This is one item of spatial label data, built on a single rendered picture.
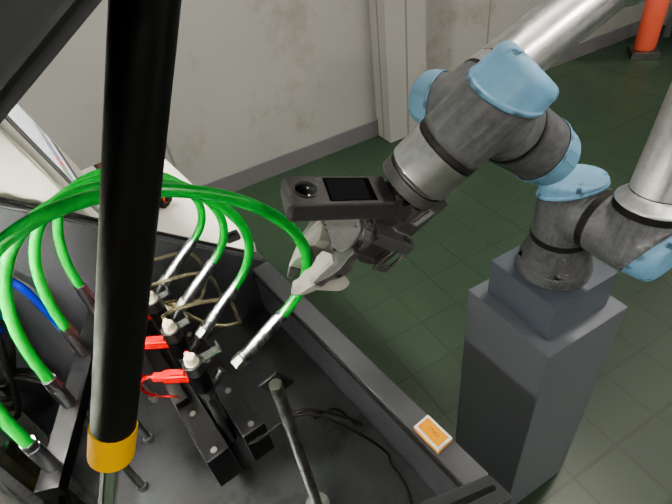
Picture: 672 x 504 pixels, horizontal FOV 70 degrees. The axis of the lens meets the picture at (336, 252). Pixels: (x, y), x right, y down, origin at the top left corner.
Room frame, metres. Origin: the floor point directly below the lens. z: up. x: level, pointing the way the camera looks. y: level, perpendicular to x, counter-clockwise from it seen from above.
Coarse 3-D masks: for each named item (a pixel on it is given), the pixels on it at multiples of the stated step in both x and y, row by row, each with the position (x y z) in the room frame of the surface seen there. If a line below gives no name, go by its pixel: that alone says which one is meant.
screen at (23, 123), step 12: (12, 120) 0.84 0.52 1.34; (24, 120) 1.02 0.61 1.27; (24, 132) 0.85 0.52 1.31; (36, 132) 1.03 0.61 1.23; (36, 144) 0.85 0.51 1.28; (48, 144) 1.05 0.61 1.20; (48, 156) 0.86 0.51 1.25; (60, 156) 1.07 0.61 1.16; (60, 168) 0.87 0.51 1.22; (72, 180) 0.88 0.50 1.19
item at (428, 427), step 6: (426, 420) 0.37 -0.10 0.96; (420, 426) 0.37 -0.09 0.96; (426, 426) 0.36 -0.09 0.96; (432, 426) 0.36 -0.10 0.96; (426, 432) 0.36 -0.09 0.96; (432, 432) 0.35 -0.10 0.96; (438, 432) 0.35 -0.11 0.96; (432, 438) 0.34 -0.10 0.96; (438, 438) 0.34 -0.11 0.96; (444, 438) 0.34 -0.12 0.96; (438, 444) 0.33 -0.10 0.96
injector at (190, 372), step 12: (192, 372) 0.40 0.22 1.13; (204, 372) 0.41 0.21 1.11; (216, 372) 0.43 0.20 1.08; (192, 384) 0.41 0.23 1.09; (204, 384) 0.41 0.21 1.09; (216, 384) 0.42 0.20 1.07; (204, 396) 0.41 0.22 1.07; (216, 396) 0.42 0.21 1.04; (216, 408) 0.41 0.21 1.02; (216, 420) 0.41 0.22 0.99; (228, 420) 0.42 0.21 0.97; (228, 432) 0.41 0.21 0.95
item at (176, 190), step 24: (96, 192) 0.38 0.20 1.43; (168, 192) 0.40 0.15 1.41; (192, 192) 0.40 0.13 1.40; (216, 192) 0.41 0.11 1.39; (24, 216) 0.36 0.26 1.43; (48, 216) 0.36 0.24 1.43; (264, 216) 0.43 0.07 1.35; (0, 240) 0.35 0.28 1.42; (312, 264) 0.44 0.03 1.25; (288, 312) 0.42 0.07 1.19; (0, 408) 0.31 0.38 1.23; (24, 432) 0.32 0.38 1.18
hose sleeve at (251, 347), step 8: (272, 320) 0.42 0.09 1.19; (280, 320) 0.42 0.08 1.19; (264, 328) 0.42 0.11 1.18; (272, 328) 0.41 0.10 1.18; (256, 336) 0.41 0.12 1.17; (264, 336) 0.41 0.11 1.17; (248, 344) 0.41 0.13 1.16; (256, 344) 0.41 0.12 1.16; (240, 352) 0.41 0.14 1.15; (248, 352) 0.40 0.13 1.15; (256, 352) 0.40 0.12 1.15; (248, 360) 0.40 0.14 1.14
